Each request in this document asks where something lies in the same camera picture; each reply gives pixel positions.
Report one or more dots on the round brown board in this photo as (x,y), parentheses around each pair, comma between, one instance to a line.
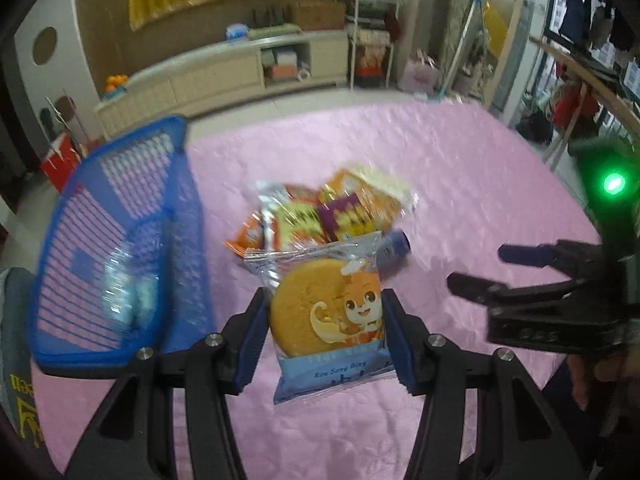
(65,107)

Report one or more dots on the clear blue snack packet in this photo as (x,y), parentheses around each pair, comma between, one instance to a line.
(130,290)

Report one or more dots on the blue plastic mesh basket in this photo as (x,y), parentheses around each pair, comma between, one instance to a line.
(182,240)

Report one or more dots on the purple snack packet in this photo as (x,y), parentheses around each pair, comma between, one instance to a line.
(345,217)

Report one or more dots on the blue plastic container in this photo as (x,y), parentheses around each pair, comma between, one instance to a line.
(237,31)

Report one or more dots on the orange box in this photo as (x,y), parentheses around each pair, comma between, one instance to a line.
(282,71)

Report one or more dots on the person's right hand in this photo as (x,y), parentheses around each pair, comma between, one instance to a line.
(597,380)

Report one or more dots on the grey curtain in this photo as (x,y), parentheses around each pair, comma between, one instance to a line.
(460,20)

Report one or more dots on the round brown wall disc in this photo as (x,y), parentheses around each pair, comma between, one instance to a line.
(45,46)

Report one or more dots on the silver white snack packet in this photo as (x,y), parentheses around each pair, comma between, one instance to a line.
(267,210)

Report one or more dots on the hanging dark clothes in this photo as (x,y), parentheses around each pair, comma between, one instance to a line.
(580,10)

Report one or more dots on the round cake snack packet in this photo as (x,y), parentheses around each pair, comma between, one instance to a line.
(310,310)

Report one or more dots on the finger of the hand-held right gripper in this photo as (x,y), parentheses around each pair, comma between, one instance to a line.
(480,287)
(535,254)

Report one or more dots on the orange snack packet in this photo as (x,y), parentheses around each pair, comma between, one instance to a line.
(365,195)
(247,235)

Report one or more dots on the clear cracker packet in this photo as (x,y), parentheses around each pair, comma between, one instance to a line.
(382,182)

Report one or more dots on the pink shopping bag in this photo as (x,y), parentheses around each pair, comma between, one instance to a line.
(419,76)

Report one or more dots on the yellow snack packet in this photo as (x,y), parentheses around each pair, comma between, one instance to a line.
(300,225)

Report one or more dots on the blue mop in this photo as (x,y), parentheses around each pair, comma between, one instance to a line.
(477,5)

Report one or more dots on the wooden clothes rail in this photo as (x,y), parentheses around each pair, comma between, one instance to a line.
(590,77)

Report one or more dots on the red hanging clothes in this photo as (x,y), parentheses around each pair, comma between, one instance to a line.
(570,105)

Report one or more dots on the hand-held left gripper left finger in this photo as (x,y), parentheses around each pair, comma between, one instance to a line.
(252,342)

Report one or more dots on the white metal storage rack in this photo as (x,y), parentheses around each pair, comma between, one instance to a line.
(372,30)

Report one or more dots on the red paper bag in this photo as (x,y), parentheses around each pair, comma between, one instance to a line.
(61,160)

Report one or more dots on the green cushion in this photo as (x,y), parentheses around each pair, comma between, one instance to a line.
(275,31)

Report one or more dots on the wooden ladder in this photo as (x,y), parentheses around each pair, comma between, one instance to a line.
(510,35)

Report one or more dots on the printed snack box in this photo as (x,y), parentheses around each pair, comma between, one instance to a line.
(374,62)

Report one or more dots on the brown cardboard box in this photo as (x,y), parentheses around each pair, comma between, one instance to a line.
(319,16)

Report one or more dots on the dark bottles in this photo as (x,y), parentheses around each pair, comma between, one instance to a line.
(270,16)

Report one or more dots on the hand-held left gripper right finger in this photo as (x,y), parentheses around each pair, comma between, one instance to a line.
(400,347)

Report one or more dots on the beige television cabinet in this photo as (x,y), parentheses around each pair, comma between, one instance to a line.
(200,80)

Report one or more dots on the person's right forearm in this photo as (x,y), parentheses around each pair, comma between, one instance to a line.
(585,435)

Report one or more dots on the pile of oranges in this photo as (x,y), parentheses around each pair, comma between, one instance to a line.
(116,82)

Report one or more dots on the pink tablecloth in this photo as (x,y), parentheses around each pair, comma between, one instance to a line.
(450,185)

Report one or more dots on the dark blue snack packet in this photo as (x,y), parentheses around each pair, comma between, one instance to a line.
(392,249)

